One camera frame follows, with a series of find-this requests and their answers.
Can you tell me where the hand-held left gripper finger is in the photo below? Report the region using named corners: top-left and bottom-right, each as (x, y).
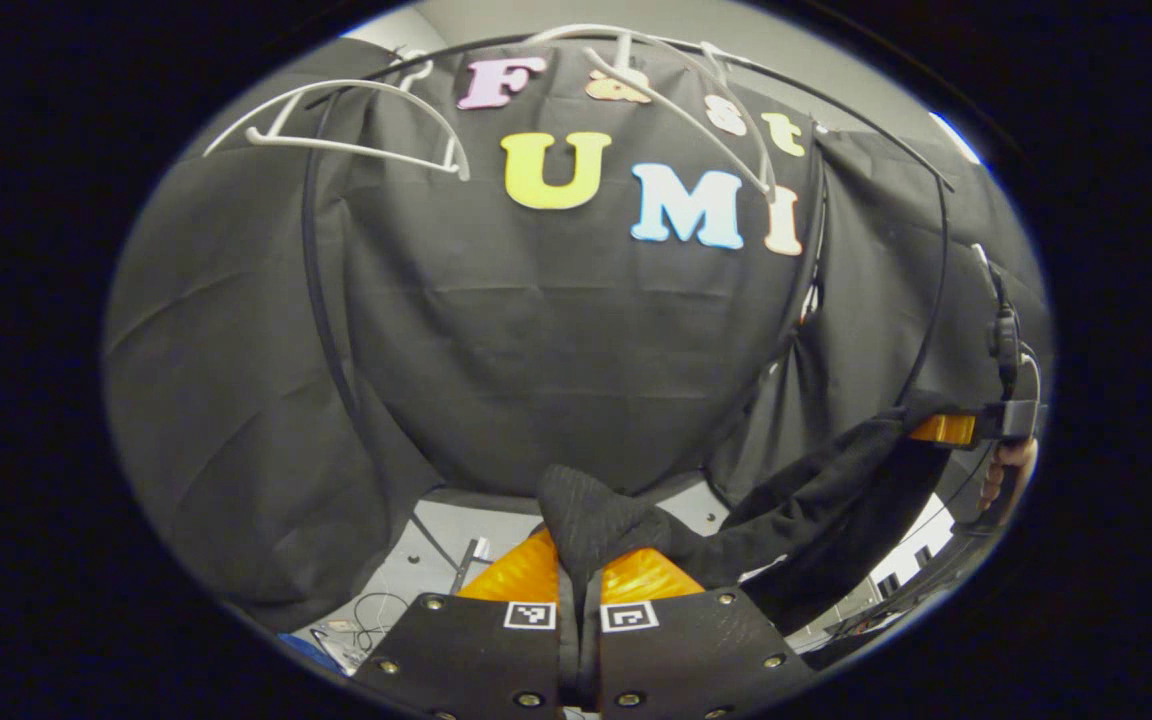
top-left (583, 545), bottom-right (817, 720)
top-left (351, 528), bottom-right (583, 720)

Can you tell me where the black knit garment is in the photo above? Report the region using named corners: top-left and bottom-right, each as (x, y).
top-left (536, 395), bottom-right (959, 637)

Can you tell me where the white plastic clothes hanger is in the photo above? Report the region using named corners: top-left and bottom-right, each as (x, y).
top-left (204, 78), bottom-right (473, 184)
top-left (526, 22), bottom-right (779, 203)

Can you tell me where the black metal clothes rack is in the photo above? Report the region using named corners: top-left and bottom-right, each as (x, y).
top-left (298, 33), bottom-right (957, 593)

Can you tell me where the blue object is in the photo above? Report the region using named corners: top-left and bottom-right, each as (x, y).
top-left (281, 630), bottom-right (339, 673)

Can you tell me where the black backdrop cloth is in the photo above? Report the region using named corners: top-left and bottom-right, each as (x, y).
top-left (104, 35), bottom-right (1052, 633)

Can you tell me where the floor cable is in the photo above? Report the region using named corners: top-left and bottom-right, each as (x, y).
top-left (349, 590), bottom-right (409, 653)

